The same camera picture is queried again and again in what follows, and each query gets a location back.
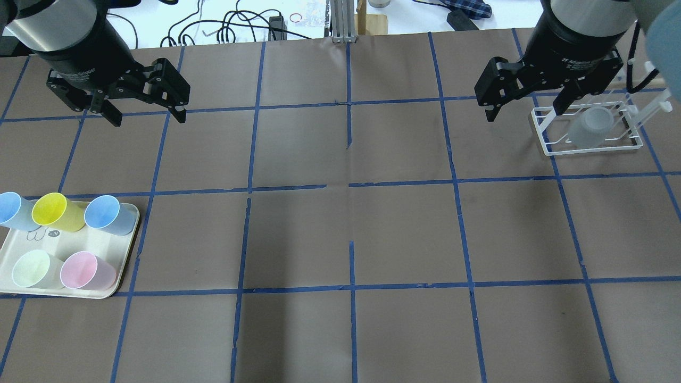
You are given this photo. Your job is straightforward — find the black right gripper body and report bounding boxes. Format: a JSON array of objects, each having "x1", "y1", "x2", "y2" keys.
[{"x1": 519, "y1": 11, "x2": 623, "y2": 97}]

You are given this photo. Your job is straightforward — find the yellow cup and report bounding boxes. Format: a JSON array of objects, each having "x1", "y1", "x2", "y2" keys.
[{"x1": 31, "y1": 192, "x2": 86, "y2": 232}]

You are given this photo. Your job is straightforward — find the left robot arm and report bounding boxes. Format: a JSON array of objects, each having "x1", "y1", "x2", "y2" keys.
[{"x1": 2, "y1": 1, "x2": 190, "y2": 127}]

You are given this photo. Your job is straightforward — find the white translucent plastic cup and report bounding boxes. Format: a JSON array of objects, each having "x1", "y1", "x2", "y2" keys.
[{"x1": 567, "y1": 106, "x2": 614, "y2": 149}]

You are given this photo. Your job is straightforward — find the black power adapter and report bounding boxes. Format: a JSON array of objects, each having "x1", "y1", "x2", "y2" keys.
[{"x1": 268, "y1": 15, "x2": 287, "y2": 41}]

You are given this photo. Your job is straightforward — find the light blue cup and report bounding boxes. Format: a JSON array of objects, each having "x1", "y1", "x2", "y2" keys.
[{"x1": 1, "y1": 191, "x2": 41, "y2": 232}]

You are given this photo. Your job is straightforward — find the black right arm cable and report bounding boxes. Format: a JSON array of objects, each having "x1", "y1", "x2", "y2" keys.
[{"x1": 625, "y1": 21, "x2": 660, "y2": 94}]

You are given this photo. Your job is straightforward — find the blue checkered cloth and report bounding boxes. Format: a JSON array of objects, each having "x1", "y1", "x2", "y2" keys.
[{"x1": 441, "y1": 0, "x2": 492, "y2": 20}]

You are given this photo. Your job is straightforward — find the pale green cup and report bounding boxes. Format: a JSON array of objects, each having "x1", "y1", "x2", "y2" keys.
[{"x1": 11, "y1": 249, "x2": 65, "y2": 289}]

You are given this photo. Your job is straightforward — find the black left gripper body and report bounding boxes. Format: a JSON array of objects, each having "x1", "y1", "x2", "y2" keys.
[{"x1": 34, "y1": 19, "x2": 144, "y2": 113}]

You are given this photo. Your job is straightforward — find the aluminium frame post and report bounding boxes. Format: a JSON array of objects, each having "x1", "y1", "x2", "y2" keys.
[{"x1": 327, "y1": 1, "x2": 357, "y2": 44}]

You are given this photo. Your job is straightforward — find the cream plastic tray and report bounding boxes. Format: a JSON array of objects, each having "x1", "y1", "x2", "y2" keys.
[{"x1": 1, "y1": 226, "x2": 136, "y2": 299}]

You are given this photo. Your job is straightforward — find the white wire cup rack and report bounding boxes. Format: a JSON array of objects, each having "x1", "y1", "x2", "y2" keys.
[{"x1": 529, "y1": 69, "x2": 673, "y2": 156}]

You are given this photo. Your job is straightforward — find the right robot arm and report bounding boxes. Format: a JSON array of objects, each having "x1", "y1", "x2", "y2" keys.
[{"x1": 475, "y1": 1, "x2": 679, "y2": 122}]

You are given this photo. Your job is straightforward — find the wooden board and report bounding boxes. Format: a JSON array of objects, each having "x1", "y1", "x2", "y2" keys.
[{"x1": 355, "y1": 1, "x2": 388, "y2": 36}]

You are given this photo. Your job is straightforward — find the black cables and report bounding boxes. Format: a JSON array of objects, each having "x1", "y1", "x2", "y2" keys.
[{"x1": 106, "y1": 0, "x2": 320, "y2": 48}]

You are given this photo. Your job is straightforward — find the pink cup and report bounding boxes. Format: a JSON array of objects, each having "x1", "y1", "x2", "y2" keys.
[{"x1": 59, "y1": 251, "x2": 118, "y2": 291}]

